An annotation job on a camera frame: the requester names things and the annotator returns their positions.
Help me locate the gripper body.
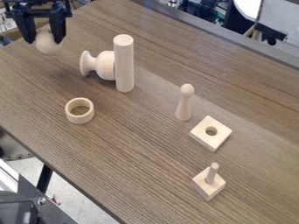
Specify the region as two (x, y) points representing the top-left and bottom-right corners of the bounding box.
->
(1, 0), (75, 18)

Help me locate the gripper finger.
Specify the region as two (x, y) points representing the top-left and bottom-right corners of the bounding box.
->
(11, 10), (39, 45)
(47, 8), (68, 45)

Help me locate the wooden egg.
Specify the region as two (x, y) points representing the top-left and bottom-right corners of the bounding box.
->
(33, 24), (66, 55)

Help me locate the wooden egg cup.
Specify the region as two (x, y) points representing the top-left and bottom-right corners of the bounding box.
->
(78, 50), (117, 81)

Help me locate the wooden cylinder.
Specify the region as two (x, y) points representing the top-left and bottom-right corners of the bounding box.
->
(112, 33), (136, 94)

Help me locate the wooden peg doll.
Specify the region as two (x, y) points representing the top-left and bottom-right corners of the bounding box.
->
(174, 83), (196, 123)

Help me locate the wooden square with hole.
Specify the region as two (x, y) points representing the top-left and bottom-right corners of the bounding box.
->
(188, 115), (234, 153)

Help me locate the wooden block with peg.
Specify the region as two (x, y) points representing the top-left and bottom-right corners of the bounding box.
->
(190, 162), (228, 202)

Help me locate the wooden ring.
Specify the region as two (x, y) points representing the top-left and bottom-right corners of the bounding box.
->
(64, 97), (96, 125)

